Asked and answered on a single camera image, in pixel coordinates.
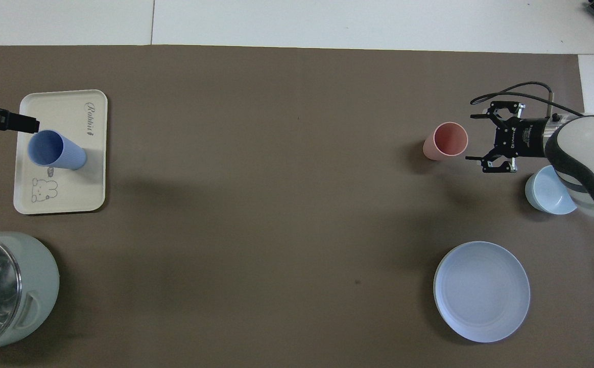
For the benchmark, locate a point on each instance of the light blue bowl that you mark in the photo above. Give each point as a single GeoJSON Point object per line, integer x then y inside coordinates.
{"type": "Point", "coordinates": [547, 197]}

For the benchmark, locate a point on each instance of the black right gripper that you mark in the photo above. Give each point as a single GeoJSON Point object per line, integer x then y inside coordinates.
{"type": "Point", "coordinates": [524, 138]}

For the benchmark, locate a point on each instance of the pale green rice cooker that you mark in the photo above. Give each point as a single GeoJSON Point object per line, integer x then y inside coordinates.
{"type": "Point", "coordinates": [36, 276]}

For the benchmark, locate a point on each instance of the blue ribbed plastic cup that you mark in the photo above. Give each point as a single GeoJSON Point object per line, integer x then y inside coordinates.
{"type": "Point", "coordinates": [51, 149]}

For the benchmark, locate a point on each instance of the brown paper table mat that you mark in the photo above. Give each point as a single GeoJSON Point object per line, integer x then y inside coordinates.
{"type": "Point", "coordinates": [276, 179]}

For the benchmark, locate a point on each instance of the cream tray with rabbit print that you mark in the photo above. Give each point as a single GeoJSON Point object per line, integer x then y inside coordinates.
{"type": "Point", "coordinates": [82, 184]}

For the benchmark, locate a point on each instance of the light blue round plate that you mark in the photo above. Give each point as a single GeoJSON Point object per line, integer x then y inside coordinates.
{"type": "Point", "coordinates": [480, 291]}

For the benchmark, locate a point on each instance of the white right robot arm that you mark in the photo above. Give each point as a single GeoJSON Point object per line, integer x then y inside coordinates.
{"type": "Point", "coordinates": [583, 148]}

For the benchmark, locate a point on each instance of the pink plastic cup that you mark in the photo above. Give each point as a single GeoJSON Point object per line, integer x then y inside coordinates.
{"type": "Point", "coordinates": [447, 140]}

